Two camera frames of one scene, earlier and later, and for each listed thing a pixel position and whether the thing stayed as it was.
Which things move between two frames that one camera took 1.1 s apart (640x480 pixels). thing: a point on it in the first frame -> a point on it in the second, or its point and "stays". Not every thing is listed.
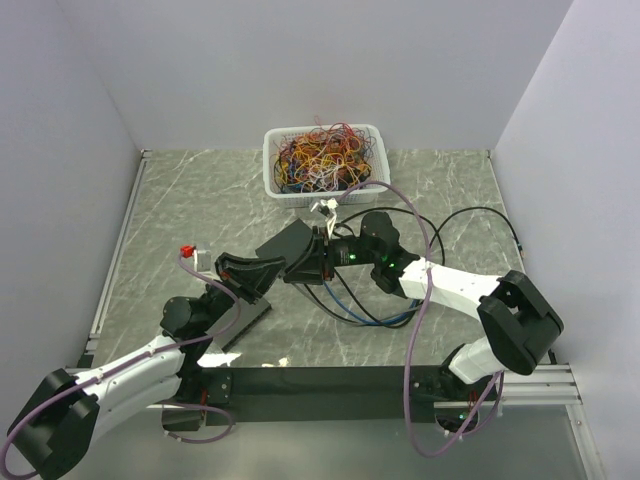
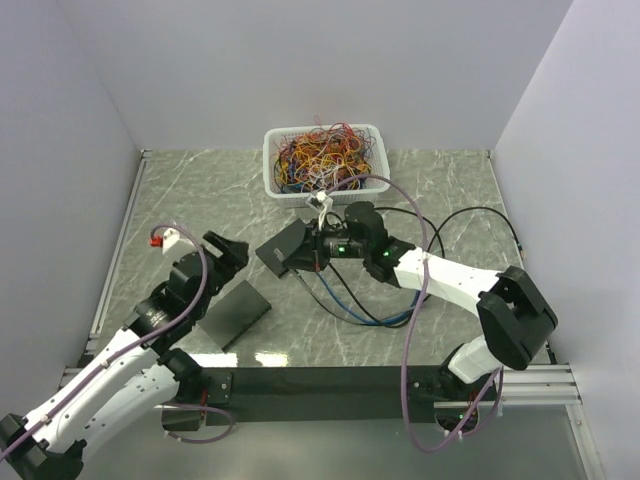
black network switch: (288, 244) stays
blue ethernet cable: (368, 322) stays
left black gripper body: (245, 284) -> (227, 264)
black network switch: (238, 322) stays
